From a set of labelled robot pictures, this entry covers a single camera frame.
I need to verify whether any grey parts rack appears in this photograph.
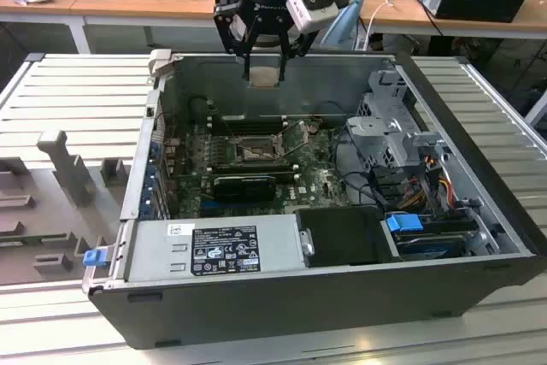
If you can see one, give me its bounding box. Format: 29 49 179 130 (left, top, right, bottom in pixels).
0 129 134 287

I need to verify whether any black RAM slot row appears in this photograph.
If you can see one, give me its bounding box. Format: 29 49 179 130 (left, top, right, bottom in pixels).
221 113 286 136
212 159 300 181

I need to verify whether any white cable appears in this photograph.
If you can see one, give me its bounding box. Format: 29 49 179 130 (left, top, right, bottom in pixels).
353 0 395 50

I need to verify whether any black open PC case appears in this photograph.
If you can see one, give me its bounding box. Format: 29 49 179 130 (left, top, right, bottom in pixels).
80 49 542 351

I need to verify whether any blue disk carrier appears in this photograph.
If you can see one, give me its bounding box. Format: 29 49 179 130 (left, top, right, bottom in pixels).
383 212 468 262

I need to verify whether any CPU socket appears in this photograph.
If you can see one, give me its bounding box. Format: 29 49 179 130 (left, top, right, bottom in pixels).
232 133 281 164

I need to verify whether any blue case latch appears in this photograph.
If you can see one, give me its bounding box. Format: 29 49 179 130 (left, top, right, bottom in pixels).
83 249 106 268

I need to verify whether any silver square CPU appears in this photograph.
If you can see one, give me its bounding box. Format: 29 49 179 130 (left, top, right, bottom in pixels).
249 66 282 88

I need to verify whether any grey power supply unit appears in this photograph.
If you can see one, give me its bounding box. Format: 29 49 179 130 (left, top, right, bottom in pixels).
122 214 307 284

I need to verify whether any black graphics card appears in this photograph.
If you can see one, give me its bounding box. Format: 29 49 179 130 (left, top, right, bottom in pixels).
212 174 278 204

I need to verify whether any black plastic shroud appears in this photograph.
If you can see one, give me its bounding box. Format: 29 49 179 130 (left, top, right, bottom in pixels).
294 205 382 268

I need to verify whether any yellow red wire bundle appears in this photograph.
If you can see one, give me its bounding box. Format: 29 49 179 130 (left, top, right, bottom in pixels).
397 174 455 212

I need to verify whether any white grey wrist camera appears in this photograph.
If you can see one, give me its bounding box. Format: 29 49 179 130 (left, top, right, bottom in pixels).
285 0 339 35

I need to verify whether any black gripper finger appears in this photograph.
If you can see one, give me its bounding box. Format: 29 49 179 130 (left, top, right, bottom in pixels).
275 17 320 83
213 1 262 81

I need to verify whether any grey case hinge latch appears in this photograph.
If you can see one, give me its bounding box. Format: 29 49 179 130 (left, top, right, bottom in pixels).
147 49 175 80

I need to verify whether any green motherboard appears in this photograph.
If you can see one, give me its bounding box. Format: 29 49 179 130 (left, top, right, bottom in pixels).
164 119 356 219

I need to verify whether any grey metal disk bay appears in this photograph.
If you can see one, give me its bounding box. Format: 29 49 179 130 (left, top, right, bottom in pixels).
344 68 450 169

